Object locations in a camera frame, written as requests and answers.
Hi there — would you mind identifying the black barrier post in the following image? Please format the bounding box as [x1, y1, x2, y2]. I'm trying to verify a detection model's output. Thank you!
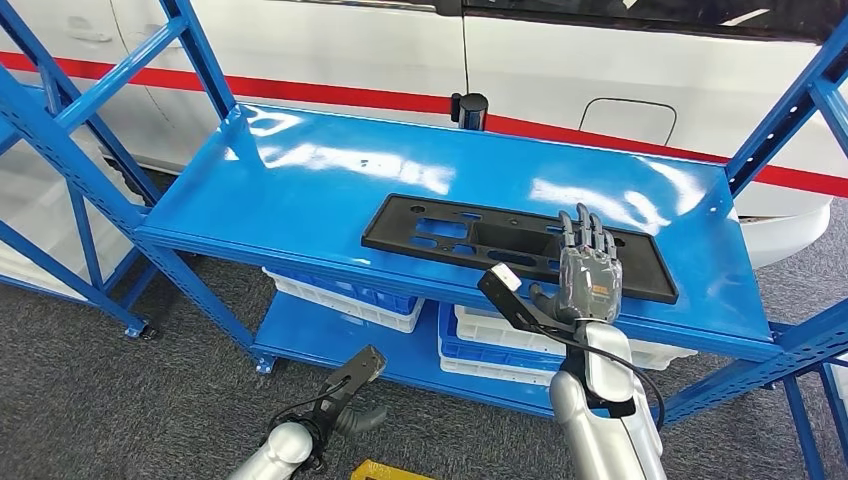
[451, 92, 490, 132]

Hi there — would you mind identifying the blue metal shelf rack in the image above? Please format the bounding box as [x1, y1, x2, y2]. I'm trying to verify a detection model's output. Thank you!
[0, 62, 164, 340]
[0, 0, 848, 480]

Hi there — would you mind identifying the black plastic plate bracket part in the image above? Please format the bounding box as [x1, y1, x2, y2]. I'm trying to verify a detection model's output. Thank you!
[361, 193, 680, 305]

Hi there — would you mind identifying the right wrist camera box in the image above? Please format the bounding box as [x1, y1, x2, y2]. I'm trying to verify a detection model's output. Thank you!
[491, 262, 524, 293]

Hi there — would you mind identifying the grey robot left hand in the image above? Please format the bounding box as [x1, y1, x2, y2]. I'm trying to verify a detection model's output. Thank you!
[329, 405, 390, 440]

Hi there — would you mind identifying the black right camera bracket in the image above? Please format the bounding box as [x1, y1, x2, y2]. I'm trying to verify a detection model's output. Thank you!
[476, 268, 581, 333]

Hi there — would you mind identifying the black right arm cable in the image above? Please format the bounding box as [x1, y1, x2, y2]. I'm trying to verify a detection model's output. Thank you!
[535, 324, 666, 433]

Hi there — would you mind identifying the white plastic crate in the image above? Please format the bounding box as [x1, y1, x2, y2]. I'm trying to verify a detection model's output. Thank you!
[263, 266, 427, 335]
[439, 355, 556, 388]
[455, 304, 698, 372]

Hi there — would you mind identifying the white car with red stripe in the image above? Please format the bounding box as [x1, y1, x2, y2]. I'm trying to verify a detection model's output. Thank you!
[0, 0, 848, 270]

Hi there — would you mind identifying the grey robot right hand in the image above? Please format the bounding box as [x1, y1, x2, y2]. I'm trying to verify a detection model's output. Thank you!
[529, 203, 624, 326]

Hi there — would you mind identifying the yellow floor tape square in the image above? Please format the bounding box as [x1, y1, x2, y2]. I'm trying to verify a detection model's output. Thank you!
[349, 459, 435, 480]

